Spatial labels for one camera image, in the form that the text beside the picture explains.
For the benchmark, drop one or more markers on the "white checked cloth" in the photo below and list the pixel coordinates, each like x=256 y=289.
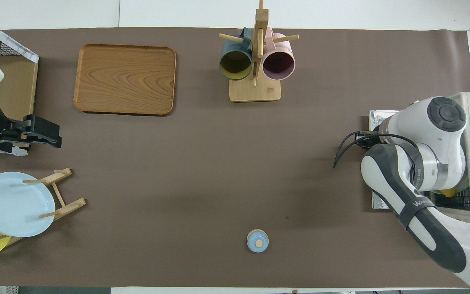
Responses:
x=18 y=49

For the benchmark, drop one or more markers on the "wooden plate rack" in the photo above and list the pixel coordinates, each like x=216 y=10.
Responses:
x=69 y=206

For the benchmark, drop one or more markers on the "pink mug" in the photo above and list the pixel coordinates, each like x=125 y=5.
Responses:
x=279 y=65

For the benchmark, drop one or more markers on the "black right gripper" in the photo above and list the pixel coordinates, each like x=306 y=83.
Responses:
x=367 y=141

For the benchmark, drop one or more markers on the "dark teal mug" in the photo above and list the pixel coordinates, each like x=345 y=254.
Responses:
x=236 y=65

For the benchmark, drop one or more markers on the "wooden tray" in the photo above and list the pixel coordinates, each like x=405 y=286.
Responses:
x=125 y=79

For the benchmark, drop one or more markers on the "wooden mug rack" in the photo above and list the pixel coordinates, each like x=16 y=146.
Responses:
x=255 y=92

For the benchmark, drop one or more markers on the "brown table mat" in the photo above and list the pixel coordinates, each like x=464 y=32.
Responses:
x=202 y=163

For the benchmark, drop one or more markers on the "yellow corn cob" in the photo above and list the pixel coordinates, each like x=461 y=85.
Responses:
x=449 y=192

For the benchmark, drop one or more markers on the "wooden stepped shelf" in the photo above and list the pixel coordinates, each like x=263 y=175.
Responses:
x=14 y=90

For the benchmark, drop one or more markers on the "light blue plate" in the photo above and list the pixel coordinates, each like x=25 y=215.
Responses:
x=14 y=204

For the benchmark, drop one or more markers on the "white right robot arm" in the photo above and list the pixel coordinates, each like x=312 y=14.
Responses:
x=422 y=122

